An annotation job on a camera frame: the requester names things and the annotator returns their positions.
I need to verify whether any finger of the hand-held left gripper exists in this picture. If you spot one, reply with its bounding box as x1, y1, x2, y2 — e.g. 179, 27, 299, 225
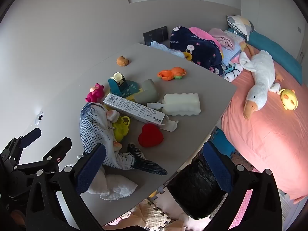
14, 137, 73, 172
1, 127, 42, 166

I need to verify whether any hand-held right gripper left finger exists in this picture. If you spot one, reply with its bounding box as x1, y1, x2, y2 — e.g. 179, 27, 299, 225
25, 144, 107, 231

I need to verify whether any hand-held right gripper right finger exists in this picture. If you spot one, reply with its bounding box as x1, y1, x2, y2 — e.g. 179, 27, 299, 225
203, 141, 284, 231

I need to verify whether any black lined trash bin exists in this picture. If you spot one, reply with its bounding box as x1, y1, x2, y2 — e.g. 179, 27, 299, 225
166, 147, 233, 220

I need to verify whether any white cloth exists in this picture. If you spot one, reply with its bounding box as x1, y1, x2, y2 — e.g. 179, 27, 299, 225
77, 159, 138, 201

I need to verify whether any blue grey plush fish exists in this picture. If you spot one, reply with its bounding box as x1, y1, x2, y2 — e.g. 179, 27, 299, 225
79, 102, 167, 176

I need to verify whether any yellow plastic toy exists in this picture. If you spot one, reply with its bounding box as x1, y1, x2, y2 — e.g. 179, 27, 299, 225
112, 116, 131, 142

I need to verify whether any pink rubber toy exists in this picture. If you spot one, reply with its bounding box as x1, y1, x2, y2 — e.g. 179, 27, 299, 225
85, 83, 105, 103

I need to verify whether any red heart sponge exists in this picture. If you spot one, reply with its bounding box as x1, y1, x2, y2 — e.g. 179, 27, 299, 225
138, 123, 164, 148

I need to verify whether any white wavy sponge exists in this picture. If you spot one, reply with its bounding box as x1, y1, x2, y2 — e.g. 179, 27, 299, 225
147, 93, 201, 116

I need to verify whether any long white cardboard box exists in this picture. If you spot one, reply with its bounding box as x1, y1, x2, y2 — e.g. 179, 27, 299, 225
103, 93, 179, 132

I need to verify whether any grey foam block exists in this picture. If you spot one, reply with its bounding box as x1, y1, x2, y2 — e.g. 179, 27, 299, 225
134, 79, 159, 103

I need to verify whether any orange plastic toy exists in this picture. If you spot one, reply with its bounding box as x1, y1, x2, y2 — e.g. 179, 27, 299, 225
157, 67, 187, 80

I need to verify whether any pink bed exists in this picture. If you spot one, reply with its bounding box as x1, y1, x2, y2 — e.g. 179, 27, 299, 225
221, 60, 308, 200

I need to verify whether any person's leg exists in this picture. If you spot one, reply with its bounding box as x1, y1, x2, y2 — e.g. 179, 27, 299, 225
103, 212, 147, 231

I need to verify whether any foam puzzle floor mat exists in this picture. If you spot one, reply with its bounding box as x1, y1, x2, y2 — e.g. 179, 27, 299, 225
103, 127, 299, 231

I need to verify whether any white cartoon print blanket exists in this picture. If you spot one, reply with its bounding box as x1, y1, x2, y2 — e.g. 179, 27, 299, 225
223, 53, 244, 82

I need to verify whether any yellow chick plush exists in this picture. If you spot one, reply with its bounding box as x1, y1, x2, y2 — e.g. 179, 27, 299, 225
279, 89, 299, 111

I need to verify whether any white goose plush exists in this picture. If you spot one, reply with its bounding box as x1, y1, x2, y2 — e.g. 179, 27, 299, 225
238, 50, 283, 121

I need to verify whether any light blue folded blanket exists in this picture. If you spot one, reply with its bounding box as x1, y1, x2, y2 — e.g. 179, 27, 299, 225
221, 42, 242, 65

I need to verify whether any navy rabbit print blanket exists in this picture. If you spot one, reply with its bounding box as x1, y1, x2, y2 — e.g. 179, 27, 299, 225
170, 26, 224, 76

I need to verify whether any pale pink folded cloth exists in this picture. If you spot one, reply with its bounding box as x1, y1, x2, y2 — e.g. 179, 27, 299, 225
208, 28, 243, 50

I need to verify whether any light blue baby cloth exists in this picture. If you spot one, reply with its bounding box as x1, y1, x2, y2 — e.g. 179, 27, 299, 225
150, 41, 186, 58

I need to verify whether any teal bolster cushion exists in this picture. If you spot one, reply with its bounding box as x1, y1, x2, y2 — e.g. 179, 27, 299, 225
227, 28, 303, 85

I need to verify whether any pink fleece blanket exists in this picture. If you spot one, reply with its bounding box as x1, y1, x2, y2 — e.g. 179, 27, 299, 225
189, 26, 222, 51

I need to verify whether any checkered patchwork pillow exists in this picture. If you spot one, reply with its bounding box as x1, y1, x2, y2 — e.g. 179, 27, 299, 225
226, 15, 257, 41

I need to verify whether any black wall panel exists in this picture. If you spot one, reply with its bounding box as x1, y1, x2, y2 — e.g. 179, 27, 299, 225
143, 26, 168, 46

